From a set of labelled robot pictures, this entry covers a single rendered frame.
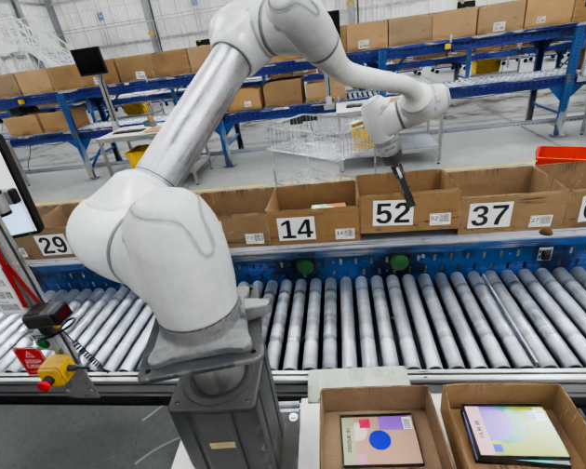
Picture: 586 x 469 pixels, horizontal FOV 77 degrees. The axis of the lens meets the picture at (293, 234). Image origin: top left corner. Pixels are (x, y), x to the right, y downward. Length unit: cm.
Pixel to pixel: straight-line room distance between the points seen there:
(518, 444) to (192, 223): 88
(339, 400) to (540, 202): 108
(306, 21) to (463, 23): 528
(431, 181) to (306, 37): 108
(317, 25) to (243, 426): 87
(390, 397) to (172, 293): 69
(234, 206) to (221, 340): 127
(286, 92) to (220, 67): 481
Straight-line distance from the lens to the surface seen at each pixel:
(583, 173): 208
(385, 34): 593
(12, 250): 130
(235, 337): 68
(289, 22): 92
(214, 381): 79
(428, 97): 132
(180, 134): 84
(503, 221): 168
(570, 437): 120
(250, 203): 187
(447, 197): 156
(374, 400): 111
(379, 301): 147
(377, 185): 179
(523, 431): 112
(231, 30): 99
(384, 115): 136
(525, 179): 197
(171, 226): 58
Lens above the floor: 168
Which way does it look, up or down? 28 degrees down
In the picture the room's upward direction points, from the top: 8 degrees counter-clockwise
